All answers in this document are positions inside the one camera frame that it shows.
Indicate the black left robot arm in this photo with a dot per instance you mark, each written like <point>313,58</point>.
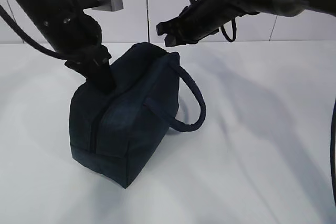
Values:
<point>75,37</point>

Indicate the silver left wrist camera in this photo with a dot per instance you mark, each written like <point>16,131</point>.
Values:
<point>103,5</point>

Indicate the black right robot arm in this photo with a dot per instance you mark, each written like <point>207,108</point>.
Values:
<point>224,12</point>

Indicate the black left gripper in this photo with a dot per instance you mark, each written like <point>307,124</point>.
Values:
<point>94,65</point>

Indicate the navy blue lunch bag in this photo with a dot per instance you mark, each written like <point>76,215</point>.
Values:
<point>116,134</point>

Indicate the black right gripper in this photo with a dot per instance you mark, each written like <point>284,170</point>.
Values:
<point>191,26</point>

